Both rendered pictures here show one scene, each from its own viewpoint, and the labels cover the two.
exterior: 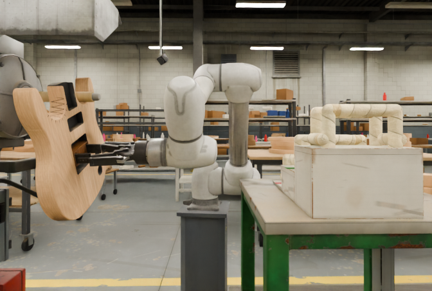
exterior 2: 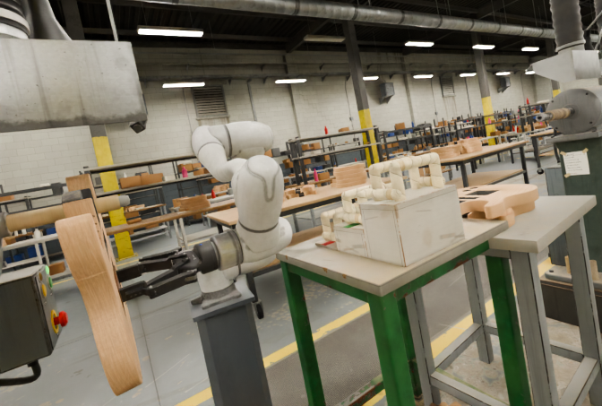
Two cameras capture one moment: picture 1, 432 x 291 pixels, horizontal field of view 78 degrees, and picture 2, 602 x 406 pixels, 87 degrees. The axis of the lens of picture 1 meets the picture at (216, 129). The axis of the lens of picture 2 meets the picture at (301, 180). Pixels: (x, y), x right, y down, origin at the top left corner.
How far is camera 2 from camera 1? 0.39 m
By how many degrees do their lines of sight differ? 30
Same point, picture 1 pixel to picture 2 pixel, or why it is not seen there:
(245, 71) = (257, 131)
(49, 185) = (124, 347)
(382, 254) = not seen: hidden behind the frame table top
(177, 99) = (266, 185)
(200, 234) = (228, 331)
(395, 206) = (450, 235)
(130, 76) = not seen: outside the picture
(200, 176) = not seen: hidden behind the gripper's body
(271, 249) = (385, 308)
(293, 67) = (219, 106)
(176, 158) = (256, 251)
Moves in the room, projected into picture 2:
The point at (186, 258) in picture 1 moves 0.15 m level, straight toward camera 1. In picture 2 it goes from (217, 367) to (231, 383)
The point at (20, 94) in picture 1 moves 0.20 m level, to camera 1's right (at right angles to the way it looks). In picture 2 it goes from (73, 228) to (210, 197)
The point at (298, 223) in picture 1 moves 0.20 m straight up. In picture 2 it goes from (401, 275) to (387, 198)
